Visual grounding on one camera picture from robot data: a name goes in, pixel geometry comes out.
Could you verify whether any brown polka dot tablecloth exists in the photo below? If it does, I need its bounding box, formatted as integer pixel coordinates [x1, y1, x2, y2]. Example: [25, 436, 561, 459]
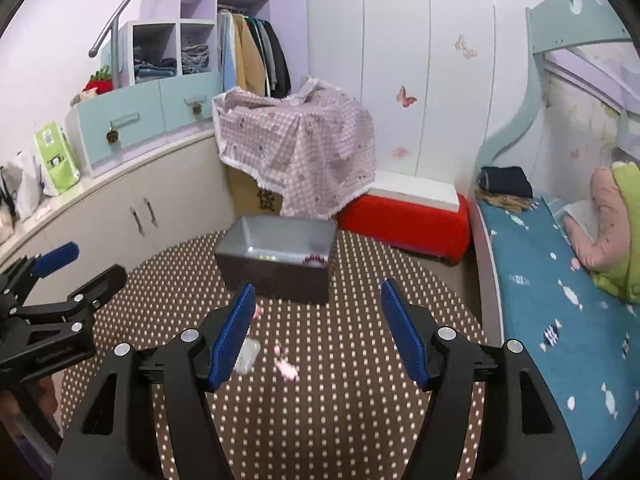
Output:
[52, 228, 490, 480]

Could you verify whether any teal drawer unit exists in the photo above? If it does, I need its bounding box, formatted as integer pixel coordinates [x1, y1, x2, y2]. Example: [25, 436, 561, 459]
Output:
[64, 72, 221, 177]

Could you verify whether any red strawberry plush toy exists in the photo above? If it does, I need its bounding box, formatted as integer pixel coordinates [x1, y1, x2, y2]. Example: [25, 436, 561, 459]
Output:
[70, 65, 114, 106]

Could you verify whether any cream low cabinet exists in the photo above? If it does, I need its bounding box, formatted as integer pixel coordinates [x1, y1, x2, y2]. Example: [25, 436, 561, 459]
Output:
[1, 132, 234, 304]

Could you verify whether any green paper bag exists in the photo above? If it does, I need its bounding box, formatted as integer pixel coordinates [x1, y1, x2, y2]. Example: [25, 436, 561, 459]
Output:
[34, 122, 80, 197]

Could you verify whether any pink pearl charm keychain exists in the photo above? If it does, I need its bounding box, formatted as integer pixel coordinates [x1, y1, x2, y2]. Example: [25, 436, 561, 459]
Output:
[273, 344, 299, 382]

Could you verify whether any red upholstered bench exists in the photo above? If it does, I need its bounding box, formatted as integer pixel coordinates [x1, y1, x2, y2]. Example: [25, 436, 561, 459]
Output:
[336, 194, 472, 264]

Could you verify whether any folded dark clothes stack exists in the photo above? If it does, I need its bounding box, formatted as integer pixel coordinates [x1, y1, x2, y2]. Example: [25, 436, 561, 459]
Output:
[475, 166, 533, 214]

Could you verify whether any pale jade carved pendant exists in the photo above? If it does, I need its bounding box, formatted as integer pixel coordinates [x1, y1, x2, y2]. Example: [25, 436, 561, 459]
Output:
[234, 337, 262, 375]

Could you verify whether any white plastic bag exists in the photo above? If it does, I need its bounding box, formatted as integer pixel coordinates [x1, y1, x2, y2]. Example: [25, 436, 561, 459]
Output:
[2, 151, 42, 222]

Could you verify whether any teal bunk bed frame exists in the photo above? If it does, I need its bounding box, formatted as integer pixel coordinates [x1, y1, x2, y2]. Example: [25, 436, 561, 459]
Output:
[475, 0, 639, 202]

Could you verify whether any grey rectangular storage box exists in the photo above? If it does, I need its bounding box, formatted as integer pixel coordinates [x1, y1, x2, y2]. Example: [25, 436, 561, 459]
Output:
[214, 214, 337, 304]

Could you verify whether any hanging clothes row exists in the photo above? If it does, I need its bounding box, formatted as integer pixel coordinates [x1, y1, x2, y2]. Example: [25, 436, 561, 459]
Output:
[217, 9, 292, 99]

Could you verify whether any pink checked cloth cover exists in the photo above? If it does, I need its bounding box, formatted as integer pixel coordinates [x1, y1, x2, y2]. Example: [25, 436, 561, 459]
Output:
[213, 78, 375, 219]

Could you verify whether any brown cardboard box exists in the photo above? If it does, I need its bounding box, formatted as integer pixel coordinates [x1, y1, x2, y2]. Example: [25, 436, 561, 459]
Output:
[226, 166, 283, 218]

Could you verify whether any white flat box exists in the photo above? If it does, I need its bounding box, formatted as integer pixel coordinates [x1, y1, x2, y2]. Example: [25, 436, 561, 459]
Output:
[368, 171, 460, 212]

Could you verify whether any teal candy print bedsheet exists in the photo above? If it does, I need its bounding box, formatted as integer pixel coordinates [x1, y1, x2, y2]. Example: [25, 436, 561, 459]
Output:
[477, 198, 639, 478]

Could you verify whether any pink plush pillow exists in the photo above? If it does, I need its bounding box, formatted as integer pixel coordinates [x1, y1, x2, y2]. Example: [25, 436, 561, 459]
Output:
[563, 167, 631, 272]

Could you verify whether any purple stair shelf unit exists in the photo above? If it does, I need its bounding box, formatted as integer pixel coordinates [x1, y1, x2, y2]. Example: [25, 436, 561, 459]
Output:
[112, 0, 309, 91]

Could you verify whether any grey metal stair handrail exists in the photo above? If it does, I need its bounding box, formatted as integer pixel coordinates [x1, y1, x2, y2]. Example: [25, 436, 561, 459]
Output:
[88, 0, 131, 90]

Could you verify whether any person's hand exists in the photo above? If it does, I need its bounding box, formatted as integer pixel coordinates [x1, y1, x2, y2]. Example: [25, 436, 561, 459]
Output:
[0, 376, 58, 436]

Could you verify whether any white wardrobe with butterflies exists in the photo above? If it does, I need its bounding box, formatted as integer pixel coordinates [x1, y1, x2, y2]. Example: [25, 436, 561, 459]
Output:
[307, 0, 538, 194]

